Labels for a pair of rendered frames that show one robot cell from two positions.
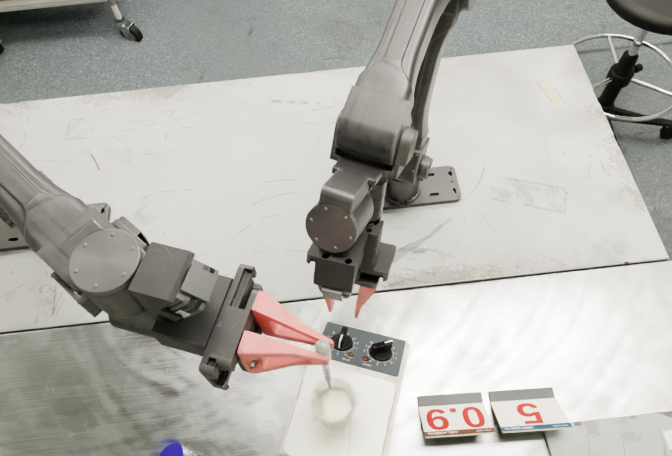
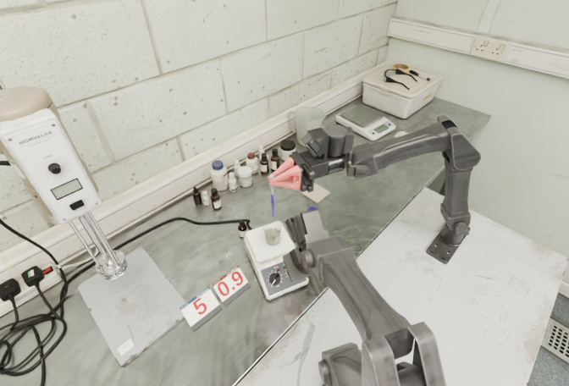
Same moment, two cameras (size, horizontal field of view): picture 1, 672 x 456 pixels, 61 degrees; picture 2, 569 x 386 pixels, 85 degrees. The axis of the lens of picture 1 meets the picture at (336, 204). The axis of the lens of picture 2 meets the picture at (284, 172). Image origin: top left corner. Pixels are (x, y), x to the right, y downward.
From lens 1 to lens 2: 0.69 m
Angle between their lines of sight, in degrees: 75
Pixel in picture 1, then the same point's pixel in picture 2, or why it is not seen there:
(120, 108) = (527, 313)
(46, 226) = (374, 146)
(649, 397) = (141, 362)
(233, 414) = not seen: hidden behind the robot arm
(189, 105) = (507, 348)
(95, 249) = (341, 130)
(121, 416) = (342, 213)
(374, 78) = (344, 255)
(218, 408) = not seen: hidden behind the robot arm
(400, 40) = (351, 275)
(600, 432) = (165, 323)
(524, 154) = not seen: outside the picture
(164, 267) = (317, 134)
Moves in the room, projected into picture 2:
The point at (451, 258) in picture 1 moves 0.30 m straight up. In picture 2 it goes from (278, 366) to (275, 305)
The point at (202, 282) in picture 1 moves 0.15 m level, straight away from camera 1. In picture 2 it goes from (306, 139) to (370, 149)
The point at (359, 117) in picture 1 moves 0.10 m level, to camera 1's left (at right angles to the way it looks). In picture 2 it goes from (333, 240) to (363, 213)
